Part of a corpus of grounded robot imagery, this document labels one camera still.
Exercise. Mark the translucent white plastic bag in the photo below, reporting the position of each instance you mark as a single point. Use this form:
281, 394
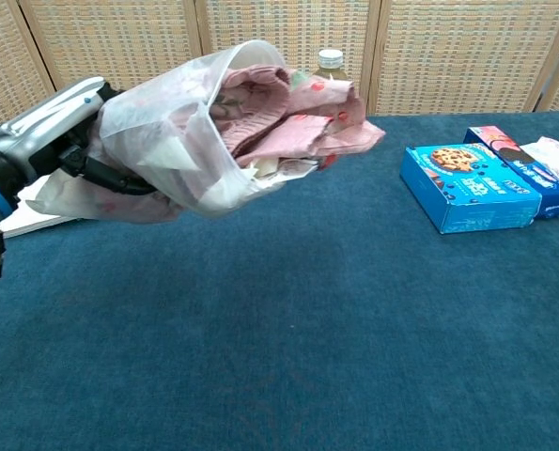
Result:
161, 136

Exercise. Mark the woven bamboo folding screen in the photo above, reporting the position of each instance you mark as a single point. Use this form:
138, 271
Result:
448, 56

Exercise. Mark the pink floral garment with ribbon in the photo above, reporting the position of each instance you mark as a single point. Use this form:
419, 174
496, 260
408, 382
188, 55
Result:
307, 131

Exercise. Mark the blue carpet table mat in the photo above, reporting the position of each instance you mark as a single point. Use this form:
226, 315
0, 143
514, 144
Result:
279, 329

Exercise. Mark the blue pink sandwich cookie box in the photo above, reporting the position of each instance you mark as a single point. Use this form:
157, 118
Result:
542, 178

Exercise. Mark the white pink snack packet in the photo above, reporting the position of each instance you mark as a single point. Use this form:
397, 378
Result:
556, 152

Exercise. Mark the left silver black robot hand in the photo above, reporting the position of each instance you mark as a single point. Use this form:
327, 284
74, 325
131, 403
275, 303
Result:
44, 127

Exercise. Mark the blue chocolate chip cookie box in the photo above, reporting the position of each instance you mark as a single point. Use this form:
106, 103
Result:
471, 192

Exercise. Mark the white yellow book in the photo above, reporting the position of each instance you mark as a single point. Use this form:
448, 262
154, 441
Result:
20, 225

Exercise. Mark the tea bottle with white cap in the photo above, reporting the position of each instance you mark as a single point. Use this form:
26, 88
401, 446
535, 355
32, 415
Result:
330, 66

